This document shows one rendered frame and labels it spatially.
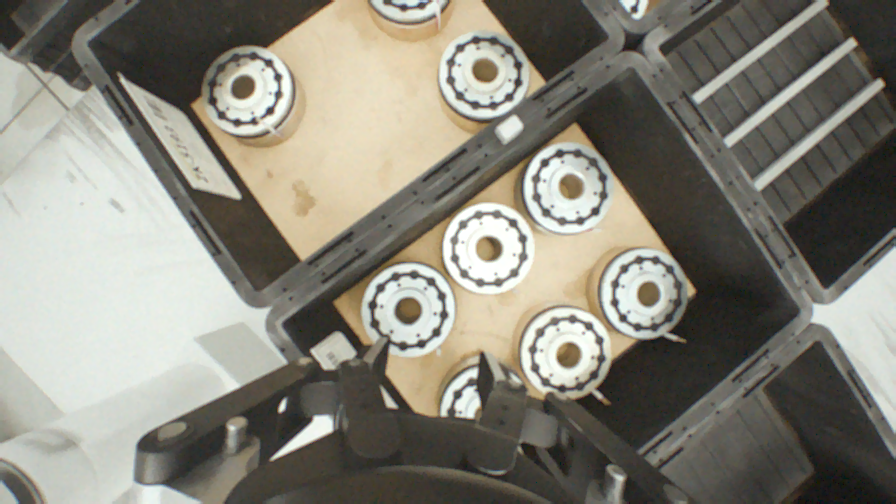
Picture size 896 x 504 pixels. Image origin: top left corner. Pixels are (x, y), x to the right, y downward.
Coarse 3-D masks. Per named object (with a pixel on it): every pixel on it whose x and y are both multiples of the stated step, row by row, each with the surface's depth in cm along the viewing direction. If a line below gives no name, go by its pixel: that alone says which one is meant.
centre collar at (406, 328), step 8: (408, 288) 28; (416, 288) 28; (392, 296) 28; (400, 296) 28; (408, 296) 28; (416, 296) 28; (424, 296) 28; (392, 304) 28; (424, 304) 28; (392, 312) 28; (424, 312) 28; (392, 320) 28; (424, 320) 28; (400, 328) 28; (408, 328) 28; (416, 328) 28
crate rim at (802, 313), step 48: (576, 96) 23; (672, 96) 22; (432, 192) 22; (720, 192) 23; (384, 240) 22; (768, 240) 22; (288, 336) 21; (768, 336) 23; (720, 384) 22; (672, 432) 22
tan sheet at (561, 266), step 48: (624, 192) 32; (432, 240) 32; (480, 240) 32; (576, 240) 32; (624, 240) 32; (528, 288) 32; (576, 288) 32; (480, 336) 32; (624, 336) 32; (432, 384) 31; (528, 384) 32
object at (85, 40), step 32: (128, 0) 21; (576, 0) 23; (96, 32) 21; (608, 32) 22; (96, 64) 21; (576, 64) 22; (544, 96) 22; (128, 128) 21; (160, 160) 21; (448, 160) 22; (416, 192) 22; (192, 224) 21; (352, 224) 21; (224, 256) 21; (256, 288) 22; (288, 288) 21
